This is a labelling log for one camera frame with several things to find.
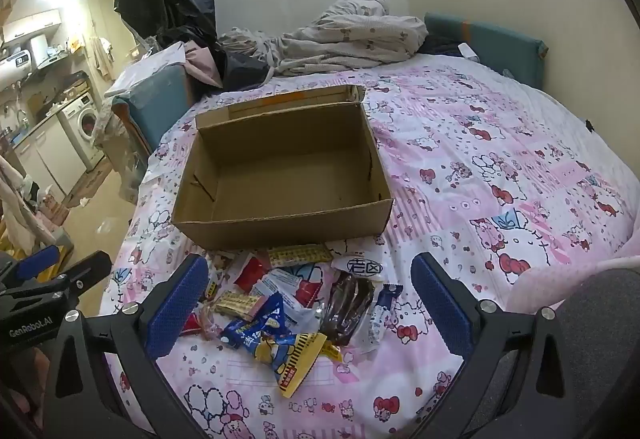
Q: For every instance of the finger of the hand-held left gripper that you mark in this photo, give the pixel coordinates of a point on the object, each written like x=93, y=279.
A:
x=90, y=269
x=37, y=261

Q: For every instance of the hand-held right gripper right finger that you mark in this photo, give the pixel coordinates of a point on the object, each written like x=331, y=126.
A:
x=445, y=309

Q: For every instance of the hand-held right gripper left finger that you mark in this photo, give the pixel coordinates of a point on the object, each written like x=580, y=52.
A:
x=177, y=309

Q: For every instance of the yellow wafer packet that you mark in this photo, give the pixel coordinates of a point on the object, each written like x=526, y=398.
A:
x=297, y=255
x=239, y=304

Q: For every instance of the blue and white snack packet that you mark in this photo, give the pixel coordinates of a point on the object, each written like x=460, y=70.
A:
x=380, y=319
x=277, y=281

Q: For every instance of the dark brown snack packet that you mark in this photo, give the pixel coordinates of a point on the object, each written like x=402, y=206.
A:
x=350, y=304

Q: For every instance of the yellow and blue chips bag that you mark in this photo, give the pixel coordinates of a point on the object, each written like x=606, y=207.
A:
x=295, y=361

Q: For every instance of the brown cardboard box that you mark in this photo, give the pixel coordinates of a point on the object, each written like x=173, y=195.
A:
x=280, y=169

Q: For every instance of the white kitchen base cabinet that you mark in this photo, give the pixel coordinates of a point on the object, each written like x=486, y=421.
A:
x=45, y=159

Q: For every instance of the clear plastic bag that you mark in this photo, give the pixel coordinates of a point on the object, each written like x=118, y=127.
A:
x=117, y=149

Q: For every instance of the pink fleece blanket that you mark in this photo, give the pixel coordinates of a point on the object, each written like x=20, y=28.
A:
x=575, y=279

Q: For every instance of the white washing machine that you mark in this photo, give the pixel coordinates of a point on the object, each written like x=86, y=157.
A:
x=82, y=129

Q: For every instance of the pink cartoon printed bed sheet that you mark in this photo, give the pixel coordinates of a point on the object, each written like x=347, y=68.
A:
x=475, y=169

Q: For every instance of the dark grey cloth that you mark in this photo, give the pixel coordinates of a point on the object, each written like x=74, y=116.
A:
x=600, y=344

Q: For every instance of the teal padded bed end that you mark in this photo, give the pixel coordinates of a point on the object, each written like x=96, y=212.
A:
x=160, y=104

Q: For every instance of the white water heater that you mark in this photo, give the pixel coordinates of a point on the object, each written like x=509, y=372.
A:
x=17, y=64

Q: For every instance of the hanging beige towel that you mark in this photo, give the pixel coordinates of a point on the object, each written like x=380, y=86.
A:
x=102, y=56

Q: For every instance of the pink cloth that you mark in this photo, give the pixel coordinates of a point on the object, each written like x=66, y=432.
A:
x=202, y=64

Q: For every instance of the small black clip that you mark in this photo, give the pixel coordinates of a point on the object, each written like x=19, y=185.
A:
x=589, y=124

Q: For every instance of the dark blue bag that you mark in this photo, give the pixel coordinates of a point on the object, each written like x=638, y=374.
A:
x=245, y=66

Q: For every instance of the white tag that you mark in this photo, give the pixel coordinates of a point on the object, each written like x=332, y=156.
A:
x=468, y=50

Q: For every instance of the dark clothes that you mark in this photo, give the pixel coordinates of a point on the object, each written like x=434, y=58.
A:
x=442, y=46

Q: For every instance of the teal padded headboard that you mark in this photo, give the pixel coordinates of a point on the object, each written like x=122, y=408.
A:
x=500, y=46

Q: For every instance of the crumpled grey blanket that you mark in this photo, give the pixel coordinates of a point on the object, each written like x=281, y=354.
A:
x=350, y=39

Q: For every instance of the white wall cabinet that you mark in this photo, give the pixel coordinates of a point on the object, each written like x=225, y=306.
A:
x=32, y=24

